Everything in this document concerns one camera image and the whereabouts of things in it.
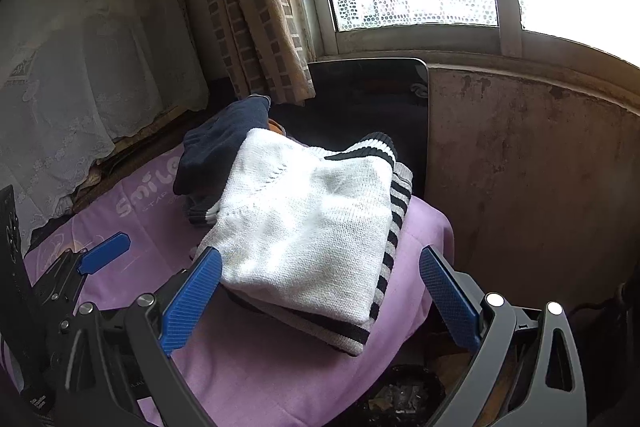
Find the grey black striped garment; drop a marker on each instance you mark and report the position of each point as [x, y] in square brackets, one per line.
[400, 207]

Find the small orange object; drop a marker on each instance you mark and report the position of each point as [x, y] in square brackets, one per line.
[276, 127]

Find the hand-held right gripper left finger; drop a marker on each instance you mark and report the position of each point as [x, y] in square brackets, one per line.
[192, 297]

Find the checkered beige curtain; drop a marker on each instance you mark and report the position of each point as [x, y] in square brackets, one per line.
[250, 7]

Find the navy garment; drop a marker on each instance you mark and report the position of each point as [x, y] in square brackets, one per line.
[215, 142]

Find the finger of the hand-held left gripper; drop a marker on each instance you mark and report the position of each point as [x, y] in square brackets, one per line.
[105, 252]

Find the white sweater with black trim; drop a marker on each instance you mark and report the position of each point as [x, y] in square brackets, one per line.
[300, 217]

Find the glossy black panel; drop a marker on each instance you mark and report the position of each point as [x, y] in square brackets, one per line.
[360, 102]

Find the white lace cloth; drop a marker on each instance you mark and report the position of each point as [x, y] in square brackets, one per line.
[75, 82]

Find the purple printed blanket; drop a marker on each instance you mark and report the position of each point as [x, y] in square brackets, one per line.
[275, 382]

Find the dark floor clutter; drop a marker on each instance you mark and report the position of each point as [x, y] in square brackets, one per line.
[405, 399]

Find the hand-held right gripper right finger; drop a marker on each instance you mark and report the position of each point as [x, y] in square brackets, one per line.
[447, 297]

